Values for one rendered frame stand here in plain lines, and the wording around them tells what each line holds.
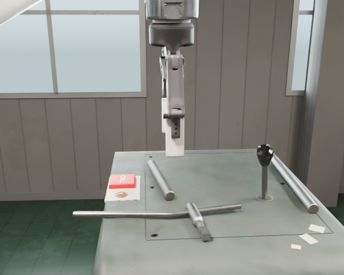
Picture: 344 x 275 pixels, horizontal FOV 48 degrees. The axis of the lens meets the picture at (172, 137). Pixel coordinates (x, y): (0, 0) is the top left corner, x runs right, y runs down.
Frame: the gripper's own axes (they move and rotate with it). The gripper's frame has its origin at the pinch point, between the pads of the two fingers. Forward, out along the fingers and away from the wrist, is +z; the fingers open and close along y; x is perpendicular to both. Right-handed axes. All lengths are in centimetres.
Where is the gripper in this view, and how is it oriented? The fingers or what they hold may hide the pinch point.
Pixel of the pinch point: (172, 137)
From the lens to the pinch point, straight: 70.0
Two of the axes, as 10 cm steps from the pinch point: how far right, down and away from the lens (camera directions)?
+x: 10.0, -0.3, 0.7
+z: 0.0, 9.5, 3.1
